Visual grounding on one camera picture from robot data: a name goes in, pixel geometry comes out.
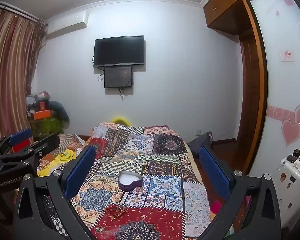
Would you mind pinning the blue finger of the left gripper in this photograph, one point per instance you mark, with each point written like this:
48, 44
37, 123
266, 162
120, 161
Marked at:
37, 147
7, 142

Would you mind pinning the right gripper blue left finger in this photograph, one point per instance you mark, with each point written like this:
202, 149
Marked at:
43, 208

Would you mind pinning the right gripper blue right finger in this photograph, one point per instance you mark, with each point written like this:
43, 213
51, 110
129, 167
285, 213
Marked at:
251, 209

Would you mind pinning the purple heart-shaped tin box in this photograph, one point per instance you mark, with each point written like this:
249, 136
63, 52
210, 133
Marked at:
128, 180

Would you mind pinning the red box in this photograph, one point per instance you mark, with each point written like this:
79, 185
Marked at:
21, 145

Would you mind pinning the green storage basket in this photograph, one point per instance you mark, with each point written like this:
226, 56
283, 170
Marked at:
44, 127

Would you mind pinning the yellow cloth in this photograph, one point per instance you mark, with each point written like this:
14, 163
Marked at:
60, 161

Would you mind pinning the dark bag on floor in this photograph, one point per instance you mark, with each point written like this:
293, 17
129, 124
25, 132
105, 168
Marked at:
196, 144

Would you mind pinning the orange box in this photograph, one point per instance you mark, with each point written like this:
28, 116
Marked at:
41, 114

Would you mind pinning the white side cabinet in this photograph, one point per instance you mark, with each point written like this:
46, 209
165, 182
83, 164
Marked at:
287, 186

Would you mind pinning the colourful patchwork bed cover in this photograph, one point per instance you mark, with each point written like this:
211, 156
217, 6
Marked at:
172, 203

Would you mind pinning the yellow round object behind bed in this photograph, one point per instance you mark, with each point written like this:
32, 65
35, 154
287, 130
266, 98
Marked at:
120, 120

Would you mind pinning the striped red curtain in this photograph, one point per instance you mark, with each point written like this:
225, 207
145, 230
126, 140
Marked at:
20, 43

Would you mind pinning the brown wooden wardrobe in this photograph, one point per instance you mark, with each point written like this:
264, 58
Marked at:
236, 18

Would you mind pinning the white sliding wardrobe door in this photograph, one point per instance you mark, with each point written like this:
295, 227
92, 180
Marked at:
279, 23

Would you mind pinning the white wall air conditioner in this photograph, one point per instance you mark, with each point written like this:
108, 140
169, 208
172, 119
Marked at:
67, 24

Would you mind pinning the large black wall television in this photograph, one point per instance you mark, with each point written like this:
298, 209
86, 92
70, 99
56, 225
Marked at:
119, 51

